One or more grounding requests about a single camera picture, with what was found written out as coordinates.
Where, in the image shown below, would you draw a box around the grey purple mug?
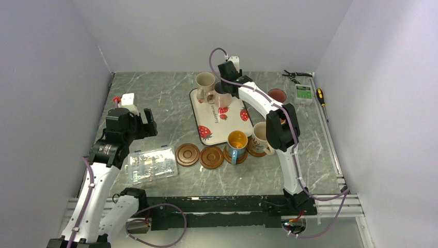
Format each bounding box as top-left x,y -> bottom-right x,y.
205,82 -> 232,108

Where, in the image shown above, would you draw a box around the clear plastic parts box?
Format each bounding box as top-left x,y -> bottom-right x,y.
127,146 -> 178,184

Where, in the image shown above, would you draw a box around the pink mug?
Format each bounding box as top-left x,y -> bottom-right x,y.
268,88 -> 287,103

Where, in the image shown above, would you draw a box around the brown wooden coaster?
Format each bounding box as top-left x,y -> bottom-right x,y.
176,143 -> 200,166
223,146 -> 248,165
200,147 -> 224,169
246,137 -> 266,158

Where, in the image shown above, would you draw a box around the blue mug yellow inside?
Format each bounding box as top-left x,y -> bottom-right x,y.
224,130 -> 248,165

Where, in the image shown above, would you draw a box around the cream patterned mug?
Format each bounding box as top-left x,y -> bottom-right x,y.
250,121 -> 275,156

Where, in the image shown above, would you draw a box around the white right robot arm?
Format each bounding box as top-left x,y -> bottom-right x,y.
217,60 -> 305,214

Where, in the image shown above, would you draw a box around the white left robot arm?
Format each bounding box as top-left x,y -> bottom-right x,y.
47,107 -> 158,247

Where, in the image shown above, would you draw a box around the cream mug outside tray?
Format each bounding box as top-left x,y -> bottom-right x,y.
196,72 -> 216,102

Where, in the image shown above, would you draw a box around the white serving tray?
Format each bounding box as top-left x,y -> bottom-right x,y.
190,87 -> 253,146

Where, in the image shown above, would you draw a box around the black pliers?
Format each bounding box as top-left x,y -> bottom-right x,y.
282,70 -> 313,84

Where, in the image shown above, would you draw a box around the white green electronic device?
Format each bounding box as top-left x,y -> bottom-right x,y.
293,84 -> 313,105

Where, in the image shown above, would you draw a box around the yellow black screwdriver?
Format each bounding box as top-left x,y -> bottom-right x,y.
316,88 -> 329,123

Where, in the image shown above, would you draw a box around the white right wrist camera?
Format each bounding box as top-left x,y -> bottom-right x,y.
226,56 -> 240,72

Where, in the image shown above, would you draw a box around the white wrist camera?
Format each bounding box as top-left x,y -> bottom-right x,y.
112,93 -> 139,116
226,56 -> 240,72

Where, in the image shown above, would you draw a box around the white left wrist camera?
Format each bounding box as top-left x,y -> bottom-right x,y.
112,93 -> 139,116

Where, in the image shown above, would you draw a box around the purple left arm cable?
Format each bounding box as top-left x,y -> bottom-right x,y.
66,156 -> 96,248

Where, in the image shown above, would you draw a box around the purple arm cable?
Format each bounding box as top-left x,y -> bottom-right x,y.
209,47 -> 351,240
66,156 -> 96,248

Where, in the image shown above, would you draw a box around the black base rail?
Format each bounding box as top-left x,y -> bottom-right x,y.
118,183 -> 317,231

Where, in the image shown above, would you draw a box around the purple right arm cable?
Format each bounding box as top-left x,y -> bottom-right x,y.
209,47 -> 351,240

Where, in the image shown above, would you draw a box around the aluminium frame rail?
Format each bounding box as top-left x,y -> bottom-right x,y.
309,77 -> 348,193

